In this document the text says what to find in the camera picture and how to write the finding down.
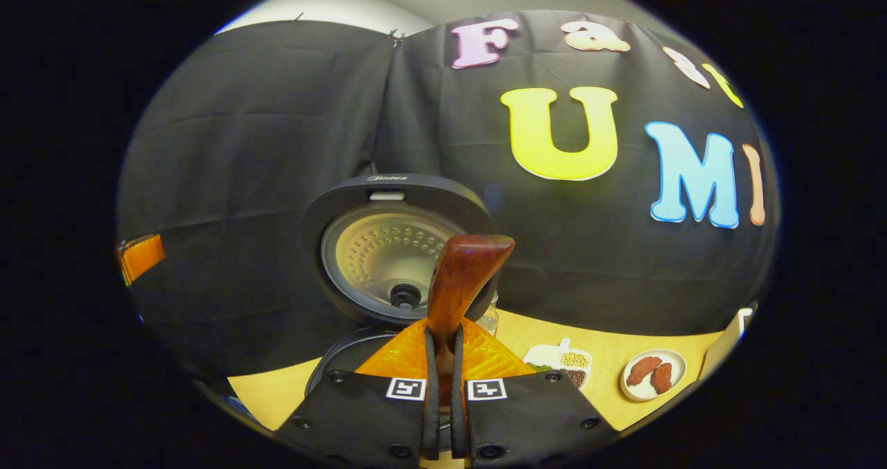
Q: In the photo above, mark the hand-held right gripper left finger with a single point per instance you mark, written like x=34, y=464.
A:
x=431, y=413

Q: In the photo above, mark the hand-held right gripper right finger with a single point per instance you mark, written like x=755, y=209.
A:
x=459, y=420

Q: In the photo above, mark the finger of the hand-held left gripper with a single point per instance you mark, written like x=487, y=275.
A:
x=141, y=255

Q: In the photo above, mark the brown wooden spoon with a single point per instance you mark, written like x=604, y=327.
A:
x=461, y=275

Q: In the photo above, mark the dark grey rice cooker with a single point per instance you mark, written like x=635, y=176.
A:
x=374, y=254

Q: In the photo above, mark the small glass bottle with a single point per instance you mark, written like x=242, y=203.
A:
x=489, y=320

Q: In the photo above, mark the white divided bean dish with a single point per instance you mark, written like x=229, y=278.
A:
x=561, y=361

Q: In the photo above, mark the black backdrop cloth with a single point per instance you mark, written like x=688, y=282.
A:
x=242, y=143

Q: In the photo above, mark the white round plate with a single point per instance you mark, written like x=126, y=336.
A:
x=641, y=389

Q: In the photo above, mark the brown meat piece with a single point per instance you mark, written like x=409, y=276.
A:
x=662, y=379
x=641, y=370

